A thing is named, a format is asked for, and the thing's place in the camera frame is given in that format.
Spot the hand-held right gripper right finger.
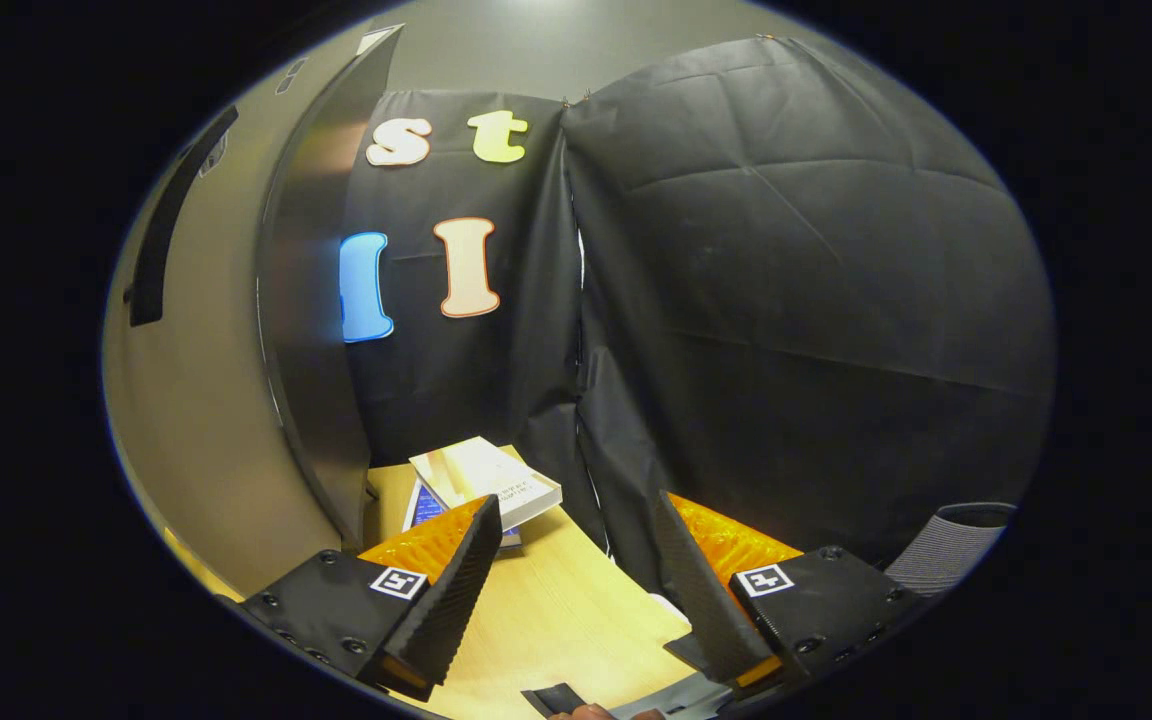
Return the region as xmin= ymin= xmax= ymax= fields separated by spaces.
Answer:
xmin=652 ymin=488 xmax=925 ymax=701

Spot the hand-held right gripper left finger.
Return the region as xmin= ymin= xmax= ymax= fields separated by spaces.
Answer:
xmin=234 ymin=495 xmax=505 ymax=701

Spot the grey shoe cabinet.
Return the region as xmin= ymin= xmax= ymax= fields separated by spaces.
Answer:
xmin=256 ymin=25 xmax=407 ymax=551

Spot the grey cabinet door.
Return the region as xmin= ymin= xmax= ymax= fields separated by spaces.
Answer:
xmin=101 ymin=28 xmax=377 ymax=601

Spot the blue book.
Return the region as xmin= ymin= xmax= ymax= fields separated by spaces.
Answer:
xmin=402 ymin=478 xmax=523 ymax=550

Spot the white book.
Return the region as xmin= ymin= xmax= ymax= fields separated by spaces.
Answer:
xmin=409 ymin=436 xmax=564 ymax=532

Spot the grey ribbed object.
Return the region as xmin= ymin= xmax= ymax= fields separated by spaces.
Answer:
xmin=886 ymin=503 xmax=1019 ymax=598

